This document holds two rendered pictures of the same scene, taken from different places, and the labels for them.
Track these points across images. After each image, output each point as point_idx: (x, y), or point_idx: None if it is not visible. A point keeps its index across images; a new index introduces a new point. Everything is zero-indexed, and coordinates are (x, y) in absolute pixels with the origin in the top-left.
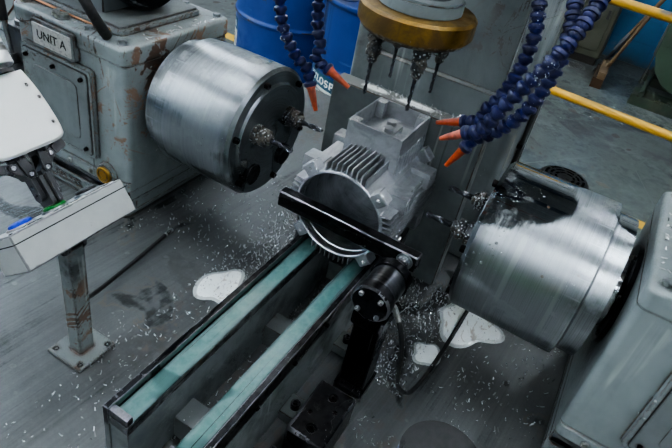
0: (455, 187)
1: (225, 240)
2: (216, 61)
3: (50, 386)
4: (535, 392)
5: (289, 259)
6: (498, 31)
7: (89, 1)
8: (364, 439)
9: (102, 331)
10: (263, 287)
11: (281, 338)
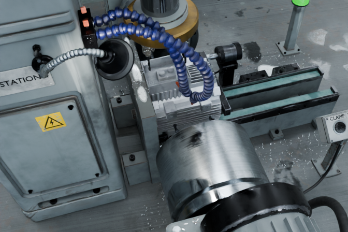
0: (153, 57)
1: None
2: (232, 151)
3: (343, 156)
4: None
5: (228, 117)
6: None
7: (324, 196)
8: (237, 78)
9: (314, 171)
10: (251, 110)
11: (261, 88)
